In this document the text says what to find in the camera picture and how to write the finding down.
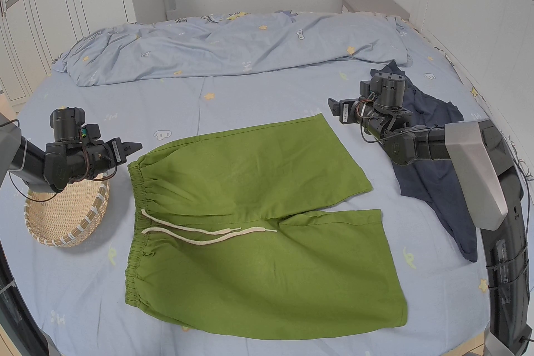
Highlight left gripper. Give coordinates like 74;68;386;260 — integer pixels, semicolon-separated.
81;137;128;180

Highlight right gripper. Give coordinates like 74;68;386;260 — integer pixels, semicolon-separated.
339;97;376;126

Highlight green shorts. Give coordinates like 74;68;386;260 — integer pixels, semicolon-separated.
124;113;408;340

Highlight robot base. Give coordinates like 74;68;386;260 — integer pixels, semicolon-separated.
471;331;515;356

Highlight round woven basket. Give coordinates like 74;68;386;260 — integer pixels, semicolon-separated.
24;173;111;248

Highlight bed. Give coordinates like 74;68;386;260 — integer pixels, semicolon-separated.
0;0;534;356

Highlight dark blue garment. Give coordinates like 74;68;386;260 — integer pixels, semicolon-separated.
369;60;478;262

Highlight grey bedside table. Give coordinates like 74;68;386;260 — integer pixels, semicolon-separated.
338;0;411;19

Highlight pale blue quilt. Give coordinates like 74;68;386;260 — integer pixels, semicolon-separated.
52;10;414;87

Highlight black cable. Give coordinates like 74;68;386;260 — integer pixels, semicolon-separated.
507;137;534;221
8;173;57;202

